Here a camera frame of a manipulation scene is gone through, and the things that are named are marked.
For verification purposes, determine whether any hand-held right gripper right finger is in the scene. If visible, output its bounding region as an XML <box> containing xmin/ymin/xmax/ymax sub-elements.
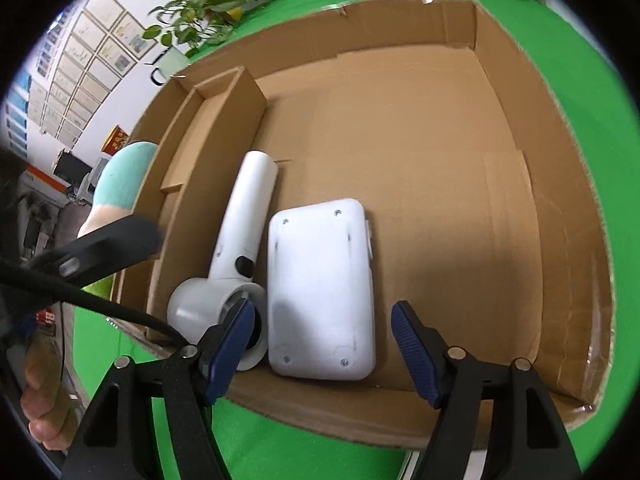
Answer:
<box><xmin>391</xmin><ymin>301</ymin><xmax>583</xmax><ymax>480</ymax></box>

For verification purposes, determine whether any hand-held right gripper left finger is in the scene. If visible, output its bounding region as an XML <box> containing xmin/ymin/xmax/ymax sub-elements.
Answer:
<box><xmin>60</xmin><ymin>297</ymin><xmax>257</xmax><ymax>480</ymax></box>

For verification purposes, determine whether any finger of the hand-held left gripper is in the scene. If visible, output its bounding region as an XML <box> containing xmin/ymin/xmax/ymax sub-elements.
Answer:
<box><xmin>27</xmin><ymin>215</ymin><xmax>164</xmax><ymax>288</ymax></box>

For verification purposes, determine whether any pastel plush toy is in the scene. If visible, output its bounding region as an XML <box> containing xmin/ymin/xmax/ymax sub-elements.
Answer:
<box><xmin>77</xmin><ymin>141</ymin><xmax>161</xmax><ymax>306</ymax></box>

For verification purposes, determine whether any long brown cardboard box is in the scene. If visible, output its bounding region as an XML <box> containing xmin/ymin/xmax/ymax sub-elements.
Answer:
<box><xmin>145</xmin><ymin>66</ymin><xmax>268</xmax><ymax>343</ymax></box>

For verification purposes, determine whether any white device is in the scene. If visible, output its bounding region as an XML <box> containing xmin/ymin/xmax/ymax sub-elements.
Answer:
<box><xmin>267</xmin><ymin>198</ymin><xmax>377</xmax><ymax>381</ymax></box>

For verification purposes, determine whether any white hair dryer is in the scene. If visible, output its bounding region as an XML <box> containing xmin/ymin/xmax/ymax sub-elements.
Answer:
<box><xmin>167</xmin><ymin>151</ymin><xmax>279</xmax><ymax>372</ymax></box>

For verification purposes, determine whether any large cardboard box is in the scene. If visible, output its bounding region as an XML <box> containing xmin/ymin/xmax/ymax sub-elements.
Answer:
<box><xmin>112</xmin><ymin>0</ymin><xmax>616</xmax><ymax>451</ymax></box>

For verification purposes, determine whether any person's left hand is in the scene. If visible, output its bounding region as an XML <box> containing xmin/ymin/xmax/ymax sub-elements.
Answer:
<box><xmin>21</xmin><ymin>342</ymin><xmax>81</xmax><ymax>452</ymax></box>

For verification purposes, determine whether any black monitor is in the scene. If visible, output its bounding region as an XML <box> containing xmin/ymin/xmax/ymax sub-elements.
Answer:
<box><xmin>52</xmin><ymin>149</ymin><xmax>93</xmax><ymax>181</ymax></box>

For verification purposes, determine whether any red paper cup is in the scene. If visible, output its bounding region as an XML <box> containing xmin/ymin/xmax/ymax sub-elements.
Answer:
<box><xmin>101</xmin><ymin>125</ymin><xmax>130</xmax><ymax>155</ymax></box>

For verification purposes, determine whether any green tablecloth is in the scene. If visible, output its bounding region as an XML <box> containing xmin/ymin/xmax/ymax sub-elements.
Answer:
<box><xmin>65</xmin><ymin>0</ymin><xmax>640</xmax><ymax>480</ymax></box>

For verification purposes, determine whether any black cable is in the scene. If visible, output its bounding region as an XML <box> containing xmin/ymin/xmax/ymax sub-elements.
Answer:
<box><xmin>0</xmin><ymin>260</ymin><xmax>191</xmax><ymax>351</ymax></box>

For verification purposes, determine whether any wall of framed certificates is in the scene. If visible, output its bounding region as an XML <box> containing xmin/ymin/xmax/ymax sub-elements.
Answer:
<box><xmin>35</xmin><ymin>0</ymin><xmax>158</xmax><ymax>146</ymax></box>

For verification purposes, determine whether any mug with black handle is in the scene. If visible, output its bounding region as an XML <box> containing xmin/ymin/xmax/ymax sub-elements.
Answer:
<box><xmin>145</xmin><ymin>46</ymin><xmax>193</xmax><ymax>86</ymax></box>

